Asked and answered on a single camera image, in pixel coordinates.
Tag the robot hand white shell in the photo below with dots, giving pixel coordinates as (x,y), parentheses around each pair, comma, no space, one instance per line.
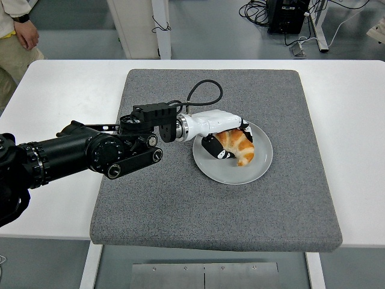
(210,123)

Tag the golden croissant bread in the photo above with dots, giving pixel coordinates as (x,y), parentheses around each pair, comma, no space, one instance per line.
(240,147)

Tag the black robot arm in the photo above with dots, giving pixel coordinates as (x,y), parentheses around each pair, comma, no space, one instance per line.
(60,150)

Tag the grey round plate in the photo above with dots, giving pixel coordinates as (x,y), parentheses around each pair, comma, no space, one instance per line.
(219,171)

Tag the grey felt mat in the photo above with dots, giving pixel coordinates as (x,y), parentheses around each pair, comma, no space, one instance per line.
(210,210)

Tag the grey foot pedal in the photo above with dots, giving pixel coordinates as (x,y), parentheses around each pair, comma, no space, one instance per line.
(297,49)

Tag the black computer case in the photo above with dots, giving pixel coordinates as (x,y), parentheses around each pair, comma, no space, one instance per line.
(285,18)

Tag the beige cabinet panel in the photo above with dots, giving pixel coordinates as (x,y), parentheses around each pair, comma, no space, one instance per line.
(132,18)

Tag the white desk leg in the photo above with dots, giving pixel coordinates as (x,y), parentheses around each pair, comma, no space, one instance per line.
(320,30)

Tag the white table leg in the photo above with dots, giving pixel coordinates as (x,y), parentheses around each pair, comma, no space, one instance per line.
(90,268)
(316,271)

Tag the person's hand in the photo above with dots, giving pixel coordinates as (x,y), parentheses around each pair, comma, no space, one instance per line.
(27,34)

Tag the person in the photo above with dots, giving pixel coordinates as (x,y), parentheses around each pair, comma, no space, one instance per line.
(12,66)

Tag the black wristwatch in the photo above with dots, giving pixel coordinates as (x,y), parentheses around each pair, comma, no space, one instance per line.
(21,18)

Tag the white square post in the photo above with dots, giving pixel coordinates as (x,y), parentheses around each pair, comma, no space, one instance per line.
(164,45)

